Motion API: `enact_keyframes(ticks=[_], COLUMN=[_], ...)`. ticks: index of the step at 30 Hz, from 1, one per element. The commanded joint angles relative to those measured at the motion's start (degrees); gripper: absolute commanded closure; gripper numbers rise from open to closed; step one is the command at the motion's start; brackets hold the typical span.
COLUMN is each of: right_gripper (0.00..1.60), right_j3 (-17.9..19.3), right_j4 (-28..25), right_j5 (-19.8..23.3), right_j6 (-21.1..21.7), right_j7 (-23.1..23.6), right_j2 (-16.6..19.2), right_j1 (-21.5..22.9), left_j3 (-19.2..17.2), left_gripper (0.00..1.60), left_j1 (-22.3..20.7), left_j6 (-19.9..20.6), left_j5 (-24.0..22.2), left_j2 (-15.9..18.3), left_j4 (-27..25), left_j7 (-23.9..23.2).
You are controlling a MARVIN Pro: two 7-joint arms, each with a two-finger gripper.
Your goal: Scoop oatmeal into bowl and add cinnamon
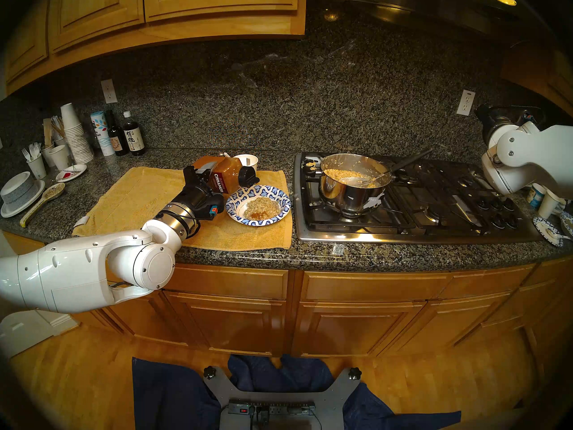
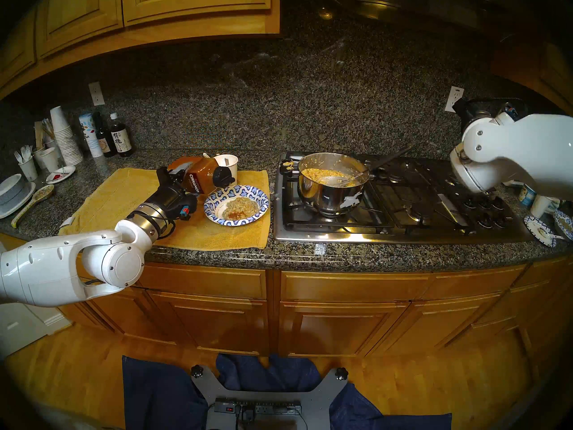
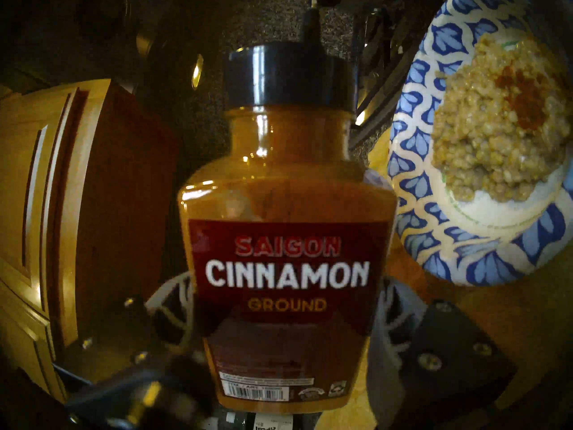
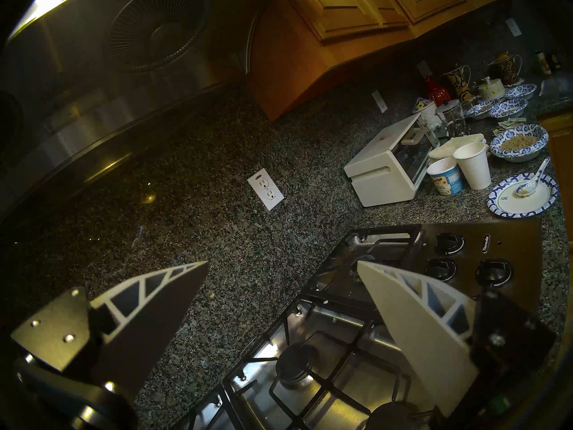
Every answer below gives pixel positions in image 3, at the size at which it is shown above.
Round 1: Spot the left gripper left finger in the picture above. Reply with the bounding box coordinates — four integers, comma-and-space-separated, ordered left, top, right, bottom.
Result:
56, 271, 197, 387

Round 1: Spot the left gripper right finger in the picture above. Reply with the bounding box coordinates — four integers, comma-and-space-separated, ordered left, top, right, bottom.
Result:
366, 276, 519, 430

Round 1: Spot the ground cinnamon jar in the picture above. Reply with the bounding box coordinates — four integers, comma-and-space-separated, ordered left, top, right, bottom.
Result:
178, 42, 398, 414

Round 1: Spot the scooped oatmeal portion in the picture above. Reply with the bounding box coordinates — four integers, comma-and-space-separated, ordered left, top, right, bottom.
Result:
431, 33, 573, 202

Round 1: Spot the cinnamon powder on oatmeal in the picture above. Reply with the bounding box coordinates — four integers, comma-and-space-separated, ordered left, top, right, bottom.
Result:
495, 66, 549, 130

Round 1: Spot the yellow towel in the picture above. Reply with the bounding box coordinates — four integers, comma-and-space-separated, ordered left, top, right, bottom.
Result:
313, 133, 573, 430

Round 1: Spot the wooden upper cabinet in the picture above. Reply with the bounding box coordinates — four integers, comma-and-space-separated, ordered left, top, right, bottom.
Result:
0, 79, 182, 403

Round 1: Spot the stainless gas cooktop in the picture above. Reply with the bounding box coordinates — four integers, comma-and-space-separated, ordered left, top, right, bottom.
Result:
349, 0, 430, 147

